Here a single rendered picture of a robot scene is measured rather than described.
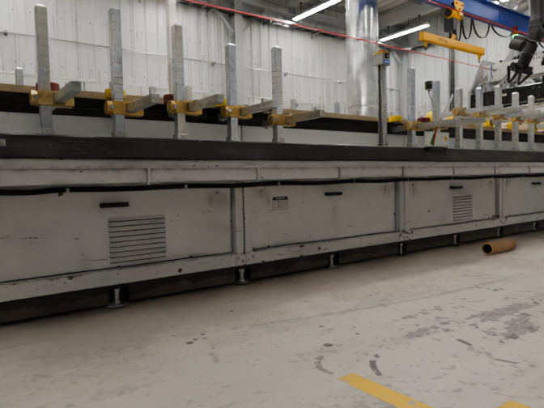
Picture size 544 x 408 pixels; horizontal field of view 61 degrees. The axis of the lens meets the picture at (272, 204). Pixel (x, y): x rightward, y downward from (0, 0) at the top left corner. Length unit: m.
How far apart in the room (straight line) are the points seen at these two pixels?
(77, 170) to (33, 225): 0.33
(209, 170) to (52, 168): 0.62
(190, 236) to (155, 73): 7.85
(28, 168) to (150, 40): 8.34
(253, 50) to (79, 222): 9.43
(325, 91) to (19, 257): 10.90
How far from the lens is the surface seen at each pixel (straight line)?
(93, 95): 2.04
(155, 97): 1.63
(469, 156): 3.35
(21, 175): 1.78
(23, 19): 9.42
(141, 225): 2.12
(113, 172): 1.84
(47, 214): 2.02
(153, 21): 10.17
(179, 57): 1.98
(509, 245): 3.54
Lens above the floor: 0.53
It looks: 3 degrees down
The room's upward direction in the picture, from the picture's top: 1 degrees counter-clockwise
